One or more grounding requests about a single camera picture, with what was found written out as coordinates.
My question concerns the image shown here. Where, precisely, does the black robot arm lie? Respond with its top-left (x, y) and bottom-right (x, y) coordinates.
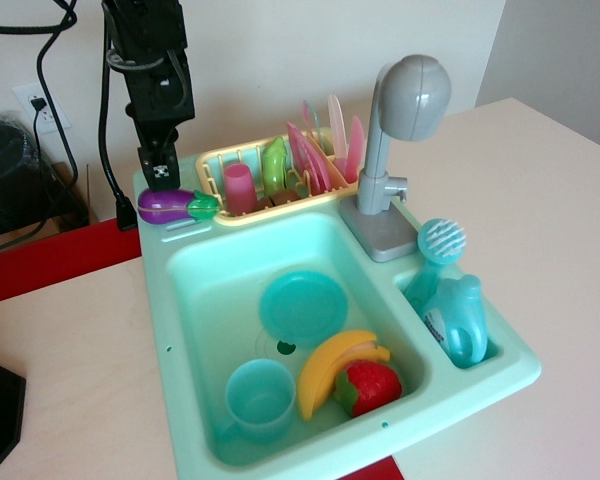
top-left (102, 1), bottom-right (195, 192)

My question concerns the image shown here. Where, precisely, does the teal toy detergent bottle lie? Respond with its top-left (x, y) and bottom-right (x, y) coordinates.
top-left (421, 274), bottom-right (488, 369)

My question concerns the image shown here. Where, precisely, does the yellow dish rack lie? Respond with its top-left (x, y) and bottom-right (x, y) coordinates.
top-left (195, 127), bottom-right (358, 226)

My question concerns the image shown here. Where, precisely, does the white wall outlet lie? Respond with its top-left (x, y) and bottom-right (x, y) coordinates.
top-left (12, 83), bottom-right (72, 134)

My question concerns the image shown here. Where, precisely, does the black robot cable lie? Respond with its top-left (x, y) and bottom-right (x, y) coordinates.
top-left (98, 59), bottom-right (138, 232)

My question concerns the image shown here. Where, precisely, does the red toy strawberry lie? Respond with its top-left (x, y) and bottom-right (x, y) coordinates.
top-left (334, 360), bottom-right (403, 418)

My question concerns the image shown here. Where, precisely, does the brown toy food piece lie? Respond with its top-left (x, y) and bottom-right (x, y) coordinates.
top-left (269, 189), bottom-right (299, 206)

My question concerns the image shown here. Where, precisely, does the pink toy plate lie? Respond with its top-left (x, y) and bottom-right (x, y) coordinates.
top-left (286, 122), bottom-right (331, 195)

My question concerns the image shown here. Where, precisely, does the teal toy cup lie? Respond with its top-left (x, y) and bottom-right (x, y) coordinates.
top-left (217, 358), bottom-right (296, 443)

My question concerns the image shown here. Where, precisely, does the mint green toy sink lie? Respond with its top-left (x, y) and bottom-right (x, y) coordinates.
top-left (139, 201), bottom-right (541, 479)

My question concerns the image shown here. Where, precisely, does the black power cable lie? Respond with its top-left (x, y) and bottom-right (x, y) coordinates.
top-left (28, 0), bottom-right (79, 211)

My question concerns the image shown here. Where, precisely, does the green toy vegetable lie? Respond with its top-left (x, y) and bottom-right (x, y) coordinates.
top-left (261, 136), bottom-right (287, 196)

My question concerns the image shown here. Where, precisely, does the teal dish brush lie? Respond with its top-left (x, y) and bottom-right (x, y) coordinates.
top-left (403, 218), bottom-right (466, 310)

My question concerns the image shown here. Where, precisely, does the yellow toy banana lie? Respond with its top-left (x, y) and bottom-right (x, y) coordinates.
top-left (296, 330), bottom-right (391, 421)

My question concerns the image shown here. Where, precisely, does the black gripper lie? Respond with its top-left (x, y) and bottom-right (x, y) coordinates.
top-left (125, 50), bottom-right (195, 190)

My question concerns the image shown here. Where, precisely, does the purple toy eggplant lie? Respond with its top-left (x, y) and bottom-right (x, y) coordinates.
top-left (137, 189), bottom-right (220, 225)

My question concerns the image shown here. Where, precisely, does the teal toy plate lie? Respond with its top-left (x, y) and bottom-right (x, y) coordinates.
top-left (259, 270), bottom-right (349, 348)

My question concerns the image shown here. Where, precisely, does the pink toy cup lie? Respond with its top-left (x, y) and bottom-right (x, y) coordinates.
top-left (224, 163), bottom-right (257, 216)

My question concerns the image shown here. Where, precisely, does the black bag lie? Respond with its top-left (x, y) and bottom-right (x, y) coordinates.
top-left (0, 118), bottom-right (88, 235)

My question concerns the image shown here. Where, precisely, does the grey toy faucet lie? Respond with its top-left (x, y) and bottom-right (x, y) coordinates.
top-left (340, 55), bottom-right (451, 263)

